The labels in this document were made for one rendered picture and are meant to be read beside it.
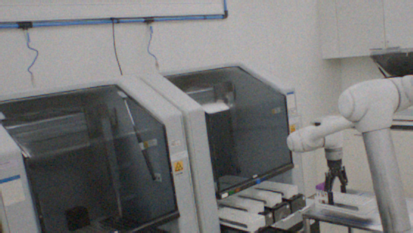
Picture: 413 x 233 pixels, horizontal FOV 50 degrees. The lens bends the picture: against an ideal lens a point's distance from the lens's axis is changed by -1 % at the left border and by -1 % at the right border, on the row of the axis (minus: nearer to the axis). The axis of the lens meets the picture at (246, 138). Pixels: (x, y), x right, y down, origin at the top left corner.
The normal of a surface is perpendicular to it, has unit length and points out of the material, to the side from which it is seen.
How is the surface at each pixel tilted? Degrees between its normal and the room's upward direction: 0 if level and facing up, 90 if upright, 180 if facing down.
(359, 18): 90
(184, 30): 90
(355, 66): 90
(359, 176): 90
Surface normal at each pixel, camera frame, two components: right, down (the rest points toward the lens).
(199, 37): 0.72, 0.05
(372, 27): -0.69, 0.22
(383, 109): 0.35, -0.01
